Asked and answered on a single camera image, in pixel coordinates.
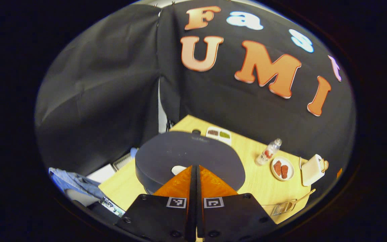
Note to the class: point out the white round plate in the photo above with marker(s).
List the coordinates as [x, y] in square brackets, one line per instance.
[282, 168]

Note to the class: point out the white toaster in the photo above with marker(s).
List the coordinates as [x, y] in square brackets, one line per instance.
[311, 171]

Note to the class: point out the black backdrop cloth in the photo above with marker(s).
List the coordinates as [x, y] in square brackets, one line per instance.
[96, 84]

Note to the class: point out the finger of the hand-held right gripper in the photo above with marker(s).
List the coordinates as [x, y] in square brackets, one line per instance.
[339, 172]

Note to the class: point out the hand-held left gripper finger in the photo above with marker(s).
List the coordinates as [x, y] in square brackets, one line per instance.
[192, 215]
[199, 215]

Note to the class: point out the blue denim trousers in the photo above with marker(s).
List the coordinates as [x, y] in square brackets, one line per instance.
[72, 181]

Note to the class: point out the white divided bean dish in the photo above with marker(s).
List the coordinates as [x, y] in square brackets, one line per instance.
[218, 135]

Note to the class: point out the black round table grommet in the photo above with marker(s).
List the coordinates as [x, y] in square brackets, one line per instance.
[196, 131]

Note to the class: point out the red meat piece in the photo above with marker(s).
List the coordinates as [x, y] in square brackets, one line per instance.
[277, 167]
[284, 171]

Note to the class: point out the toast bread slice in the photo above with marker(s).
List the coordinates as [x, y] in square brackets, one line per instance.
[325, 165]

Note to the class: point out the grey slatted grille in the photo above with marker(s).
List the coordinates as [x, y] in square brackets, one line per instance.
[123, 162]

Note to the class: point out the clear plastic bottle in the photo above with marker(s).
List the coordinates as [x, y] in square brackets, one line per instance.
[267, 153]

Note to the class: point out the white box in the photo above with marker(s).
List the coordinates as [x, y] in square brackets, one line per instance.
[102, 173]

